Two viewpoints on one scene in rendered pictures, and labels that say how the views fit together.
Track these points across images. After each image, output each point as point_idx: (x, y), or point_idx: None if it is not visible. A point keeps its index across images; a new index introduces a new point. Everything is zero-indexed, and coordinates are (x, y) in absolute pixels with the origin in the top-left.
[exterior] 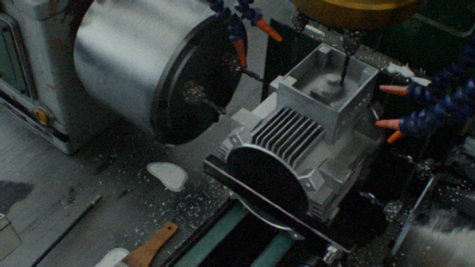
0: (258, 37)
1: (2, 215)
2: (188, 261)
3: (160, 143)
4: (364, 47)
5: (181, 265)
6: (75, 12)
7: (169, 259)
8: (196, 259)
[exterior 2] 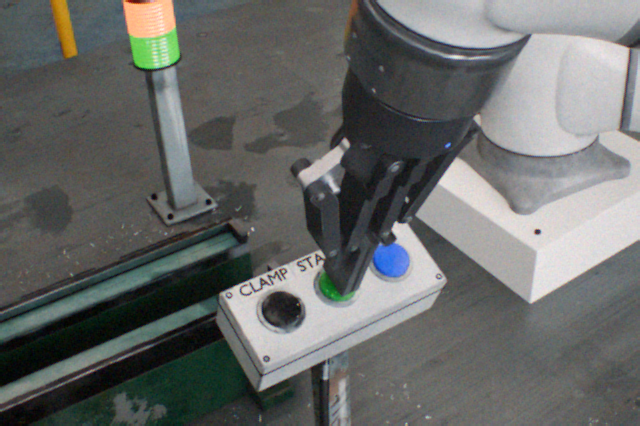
0: None
1: (224, 297)
2: (13, 393)
3: None
4: None
5: (25, 391)
6: None
7: (35, 391)
8: (0, 392)
